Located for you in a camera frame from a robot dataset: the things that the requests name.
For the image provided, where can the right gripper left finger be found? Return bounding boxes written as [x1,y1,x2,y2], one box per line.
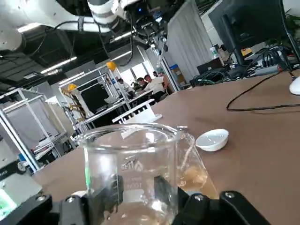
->
[0,174,124,225]

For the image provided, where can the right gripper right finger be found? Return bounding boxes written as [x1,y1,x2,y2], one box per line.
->
[153,176,274,225]

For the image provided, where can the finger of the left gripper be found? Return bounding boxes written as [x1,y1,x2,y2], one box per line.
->
[131,25,151,45]
[152,22,170,53]

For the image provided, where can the glass beaker with amber liquid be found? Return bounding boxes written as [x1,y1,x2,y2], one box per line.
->
[175,126,220,200]

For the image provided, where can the green circuit board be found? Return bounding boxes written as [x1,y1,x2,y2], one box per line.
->
[0,187,17,211]

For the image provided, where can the small white porcelain dish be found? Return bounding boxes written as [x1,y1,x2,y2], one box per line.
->
[195,128,229,152]

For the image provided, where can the black computer monitor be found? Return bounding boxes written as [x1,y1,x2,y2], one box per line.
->
[208,0,285,65]

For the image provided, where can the green potted plant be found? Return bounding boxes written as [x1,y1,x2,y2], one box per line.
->
[267,9,300,46]

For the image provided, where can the tangled black cables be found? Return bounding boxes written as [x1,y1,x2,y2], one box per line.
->
[189,45,300,85]

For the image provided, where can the black lamp cable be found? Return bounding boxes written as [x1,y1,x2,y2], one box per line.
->
[226,70,300,112]

